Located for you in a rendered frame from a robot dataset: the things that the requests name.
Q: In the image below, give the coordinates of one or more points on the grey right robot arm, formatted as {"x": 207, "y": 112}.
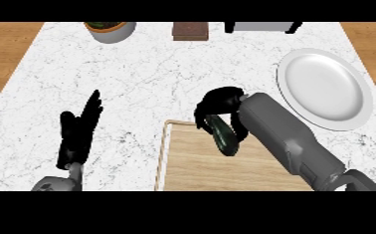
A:
{"x": 294, "y": 141}

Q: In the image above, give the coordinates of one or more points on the grey appliance with black legs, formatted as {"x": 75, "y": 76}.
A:
{"x": 263, "y": 26}

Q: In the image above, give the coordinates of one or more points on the grey pot with plant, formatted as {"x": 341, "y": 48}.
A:
{"x": 111, "y": 30}

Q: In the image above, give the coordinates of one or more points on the white round plate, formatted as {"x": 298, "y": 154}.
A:
{"x": 323, "y": 88}

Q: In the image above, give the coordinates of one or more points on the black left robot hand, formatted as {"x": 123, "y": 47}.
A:
{"x": 74, "y": 135}

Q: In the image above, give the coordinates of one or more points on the brown wooden block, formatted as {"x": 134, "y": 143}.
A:
{"x": 190, "y": 31}

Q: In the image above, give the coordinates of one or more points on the pale wooden tray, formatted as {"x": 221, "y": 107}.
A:
{"x": 230, "y": 165}

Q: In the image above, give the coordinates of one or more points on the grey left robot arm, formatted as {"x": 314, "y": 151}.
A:
{"x": 61, "y": 181}

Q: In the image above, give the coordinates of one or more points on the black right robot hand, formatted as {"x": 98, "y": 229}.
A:
{"x": 218, "y": 103}

